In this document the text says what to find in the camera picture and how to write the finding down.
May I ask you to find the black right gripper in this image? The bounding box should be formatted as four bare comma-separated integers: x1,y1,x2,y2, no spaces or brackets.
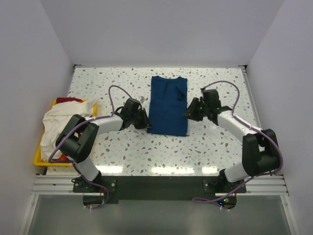
181,97,209,122

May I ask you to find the blue Mickey Mouse t-shirt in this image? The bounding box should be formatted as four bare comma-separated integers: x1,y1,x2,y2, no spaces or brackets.
147,76,188,137

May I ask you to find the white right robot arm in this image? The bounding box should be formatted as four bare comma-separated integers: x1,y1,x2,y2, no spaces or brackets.
184,89,283,192

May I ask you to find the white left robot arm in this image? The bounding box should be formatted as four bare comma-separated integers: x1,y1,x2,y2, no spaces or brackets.
49,98,152,192

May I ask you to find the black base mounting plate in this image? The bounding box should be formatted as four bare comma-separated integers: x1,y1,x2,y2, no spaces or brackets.
71,176,246,209

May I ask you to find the white t-shirt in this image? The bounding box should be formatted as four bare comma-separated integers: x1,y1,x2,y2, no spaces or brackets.
40,98,98,162

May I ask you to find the orange t-shirt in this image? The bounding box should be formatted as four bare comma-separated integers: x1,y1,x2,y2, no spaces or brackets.
59,154,68,161

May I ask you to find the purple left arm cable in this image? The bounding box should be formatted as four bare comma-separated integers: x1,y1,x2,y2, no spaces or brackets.
47,85,134,210

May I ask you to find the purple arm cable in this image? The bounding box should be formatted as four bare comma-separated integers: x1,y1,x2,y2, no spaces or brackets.
47,85,134,210
192,80,284,205

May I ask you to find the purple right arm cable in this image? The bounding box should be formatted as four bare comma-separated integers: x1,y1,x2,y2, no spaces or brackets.
192,80,284,205

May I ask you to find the aluminium frame rail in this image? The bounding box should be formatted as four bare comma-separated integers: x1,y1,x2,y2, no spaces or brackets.
31,175,289,196

